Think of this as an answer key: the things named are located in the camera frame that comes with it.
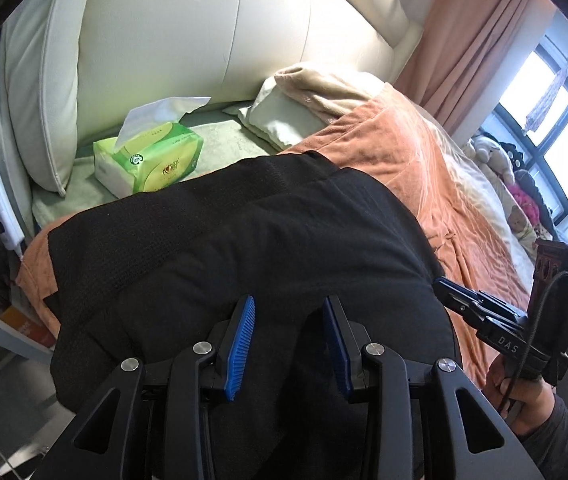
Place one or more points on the hanging window ornament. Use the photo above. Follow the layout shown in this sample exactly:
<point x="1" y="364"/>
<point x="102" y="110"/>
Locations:
<point x="543" y="102"/>

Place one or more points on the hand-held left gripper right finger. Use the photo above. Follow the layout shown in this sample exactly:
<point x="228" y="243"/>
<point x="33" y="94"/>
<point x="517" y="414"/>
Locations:
<point x="336" y="347"/>

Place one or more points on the green bed sheet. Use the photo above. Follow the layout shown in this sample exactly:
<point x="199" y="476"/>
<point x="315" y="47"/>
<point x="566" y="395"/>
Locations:
<point x="214" y="135"/>

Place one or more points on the cream leather headboard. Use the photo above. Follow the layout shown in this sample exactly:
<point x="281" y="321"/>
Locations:
<point x="189" y="35"/>

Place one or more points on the black framed window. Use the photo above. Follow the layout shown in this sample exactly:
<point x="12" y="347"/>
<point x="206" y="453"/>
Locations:
<point x="558" y="125"/>

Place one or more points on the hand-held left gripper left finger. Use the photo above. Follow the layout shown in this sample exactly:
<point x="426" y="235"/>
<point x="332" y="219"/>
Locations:
<point x="241" y="345"/>

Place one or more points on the brown plush bear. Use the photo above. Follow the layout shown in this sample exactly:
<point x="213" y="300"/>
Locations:
<point x="517" y="219"/>

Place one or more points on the person's right hand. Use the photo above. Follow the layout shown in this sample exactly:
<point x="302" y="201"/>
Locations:
<point x="526" y="400"/>

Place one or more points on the white leather cushion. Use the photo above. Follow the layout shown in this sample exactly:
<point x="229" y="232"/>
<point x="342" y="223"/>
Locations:
<point x="39" y="85"/>

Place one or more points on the black pants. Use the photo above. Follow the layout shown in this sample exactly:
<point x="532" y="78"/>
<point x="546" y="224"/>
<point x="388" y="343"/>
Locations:
<point x="239" y="235"/>

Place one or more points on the pink curtain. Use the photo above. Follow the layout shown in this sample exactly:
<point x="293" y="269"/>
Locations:
<point x="463" y="60"/>

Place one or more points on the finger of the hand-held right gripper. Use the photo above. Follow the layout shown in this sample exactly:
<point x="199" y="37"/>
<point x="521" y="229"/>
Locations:
<point x="483" y="305"/>

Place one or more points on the pink cloth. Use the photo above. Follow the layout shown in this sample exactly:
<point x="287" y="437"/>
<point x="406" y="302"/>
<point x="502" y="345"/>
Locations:
<point x="522" y="199"/>

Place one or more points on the white pillow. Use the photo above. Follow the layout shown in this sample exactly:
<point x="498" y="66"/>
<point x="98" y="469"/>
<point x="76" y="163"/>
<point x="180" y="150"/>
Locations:
<point x="274" y="120"/>

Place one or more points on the person's right forearm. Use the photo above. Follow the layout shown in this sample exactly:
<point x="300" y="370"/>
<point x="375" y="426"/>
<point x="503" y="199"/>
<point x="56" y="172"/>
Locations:
<point x="553" y="445"/>

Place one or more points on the cream blanket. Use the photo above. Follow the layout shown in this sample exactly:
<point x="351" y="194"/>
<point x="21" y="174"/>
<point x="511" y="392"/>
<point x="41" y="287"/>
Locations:
<point x="324" y="90"/>

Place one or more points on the orange fleece blanket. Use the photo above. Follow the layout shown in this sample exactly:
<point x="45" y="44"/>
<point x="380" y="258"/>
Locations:
<point x="413" y="170"/>

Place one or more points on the orange box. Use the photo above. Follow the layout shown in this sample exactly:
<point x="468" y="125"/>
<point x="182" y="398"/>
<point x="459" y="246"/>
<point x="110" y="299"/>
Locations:
<point x="26" y="327"/>

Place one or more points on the green tissue pack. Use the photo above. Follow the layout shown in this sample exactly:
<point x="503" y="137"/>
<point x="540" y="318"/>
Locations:
<point x="154" y="160"/>

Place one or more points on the white plush toy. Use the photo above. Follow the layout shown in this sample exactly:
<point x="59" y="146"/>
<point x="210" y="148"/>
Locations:
<point x="493" y="157"/>

